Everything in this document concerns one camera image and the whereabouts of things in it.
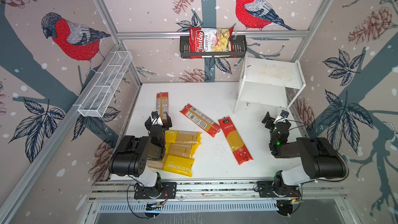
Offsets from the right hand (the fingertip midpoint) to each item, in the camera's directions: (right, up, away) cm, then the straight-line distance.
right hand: (274, 116), depth 89 cm
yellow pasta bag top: (-55, -13, +1) cm, 57 cm away
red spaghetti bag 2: (-43, -4, +8) cm, 44 cm away
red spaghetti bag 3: (-70, +5, +15) cm, 72 cm away
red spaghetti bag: (-22, -18, -4) cm, 29 cm away
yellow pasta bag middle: (-53, -18, -4) cm, 56 cm away
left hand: (-69, +1, -1) cm, 69 cm away
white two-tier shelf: (-6, +19, -13) cm, 24 cm away
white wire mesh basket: (-93, +9, -18) cm, 95 cm away
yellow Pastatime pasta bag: (-58, -24, -8) cm, 64 cm away
